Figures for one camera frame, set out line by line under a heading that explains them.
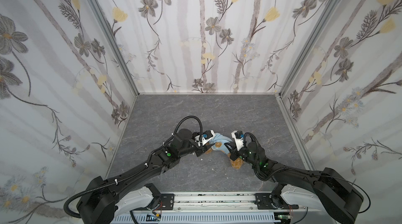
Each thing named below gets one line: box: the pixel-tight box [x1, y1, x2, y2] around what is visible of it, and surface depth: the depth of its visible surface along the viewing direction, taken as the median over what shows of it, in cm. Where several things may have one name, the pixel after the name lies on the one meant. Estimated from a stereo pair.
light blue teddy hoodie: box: [208, 132, 233, 155], surface depth 82 cm
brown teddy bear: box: [205, 141, 244, 170], surface depth 79 cm
